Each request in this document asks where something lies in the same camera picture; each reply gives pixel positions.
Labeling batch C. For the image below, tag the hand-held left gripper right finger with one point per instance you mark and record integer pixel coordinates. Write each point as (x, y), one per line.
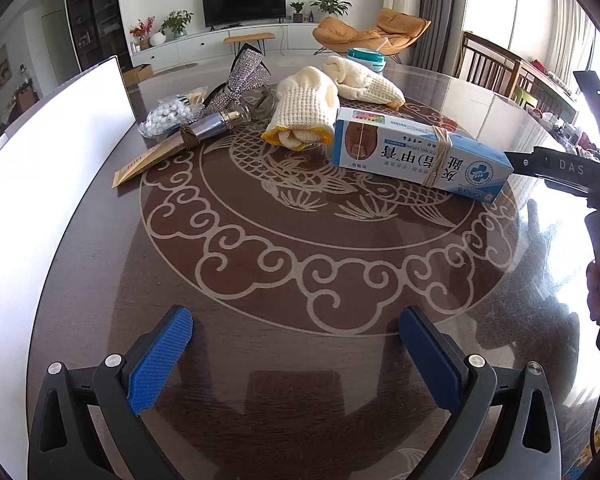
(430, 360)

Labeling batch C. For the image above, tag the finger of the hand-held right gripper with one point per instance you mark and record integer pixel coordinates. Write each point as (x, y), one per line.
(555, 165)

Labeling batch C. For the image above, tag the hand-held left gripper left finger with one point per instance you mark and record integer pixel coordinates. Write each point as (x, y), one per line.
(160, 360)

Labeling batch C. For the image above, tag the blue white medicine box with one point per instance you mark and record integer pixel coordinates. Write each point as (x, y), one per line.
(405, 155)

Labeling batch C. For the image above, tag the person's right hand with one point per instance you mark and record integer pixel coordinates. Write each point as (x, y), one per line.
(596, 290)

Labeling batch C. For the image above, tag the wooden dining chair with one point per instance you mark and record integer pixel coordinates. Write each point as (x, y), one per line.
(540, 82)
(490, 62)

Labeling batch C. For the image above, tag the grey curtain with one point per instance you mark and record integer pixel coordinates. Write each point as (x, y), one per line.
(445, 5)

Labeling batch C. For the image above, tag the gold sachet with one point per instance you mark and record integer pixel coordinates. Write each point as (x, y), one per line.
(145, 160)

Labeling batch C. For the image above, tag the cream knitted glove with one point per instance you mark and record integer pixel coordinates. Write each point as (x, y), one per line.
(300, 105)
(365, 85)

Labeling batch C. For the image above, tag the teal wet wipes tub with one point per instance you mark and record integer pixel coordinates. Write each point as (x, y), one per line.
(365, 55)

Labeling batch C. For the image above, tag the silver perfume bottle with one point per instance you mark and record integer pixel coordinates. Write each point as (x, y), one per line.
(215, 124)

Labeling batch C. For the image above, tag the bag of white beads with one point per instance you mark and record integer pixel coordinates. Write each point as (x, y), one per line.
(167, 115)

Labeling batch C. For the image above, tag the orange lounge chair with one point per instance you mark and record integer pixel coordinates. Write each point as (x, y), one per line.
(340, 32)

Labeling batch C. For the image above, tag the large leafy potted plant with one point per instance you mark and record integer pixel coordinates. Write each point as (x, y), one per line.
(330, 4)

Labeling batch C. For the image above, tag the brown cardboard box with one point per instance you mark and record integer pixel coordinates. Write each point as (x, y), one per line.
(137, 74)

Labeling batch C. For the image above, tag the rhinestone bow hair clip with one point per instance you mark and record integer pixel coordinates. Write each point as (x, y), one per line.
(247, 77)

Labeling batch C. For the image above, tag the small potted plant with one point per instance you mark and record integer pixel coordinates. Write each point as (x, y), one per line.
(296, 9)

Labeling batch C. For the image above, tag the white television cabinet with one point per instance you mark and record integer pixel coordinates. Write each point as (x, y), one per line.
(200, 42)

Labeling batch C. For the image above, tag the white round vase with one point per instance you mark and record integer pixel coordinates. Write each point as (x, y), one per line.
(157, 39)

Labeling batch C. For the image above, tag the red flower plant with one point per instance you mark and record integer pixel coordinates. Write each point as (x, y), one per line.
(141, 30)

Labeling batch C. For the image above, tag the wooden bench black legs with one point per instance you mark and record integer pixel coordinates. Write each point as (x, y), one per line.
(250, 36)

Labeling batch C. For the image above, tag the white door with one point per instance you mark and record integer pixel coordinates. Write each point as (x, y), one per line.
(53, 45)

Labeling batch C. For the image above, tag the green potted plant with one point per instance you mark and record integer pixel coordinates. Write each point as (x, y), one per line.
(176, 22)

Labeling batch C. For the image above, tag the black television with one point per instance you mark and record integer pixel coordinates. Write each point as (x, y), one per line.
(242, 2)

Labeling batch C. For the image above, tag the dark glass display cabinet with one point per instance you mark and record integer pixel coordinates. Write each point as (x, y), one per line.
(97, 10)

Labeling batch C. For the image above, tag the framed wall painting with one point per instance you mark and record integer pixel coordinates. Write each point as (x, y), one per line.
(2, 64)

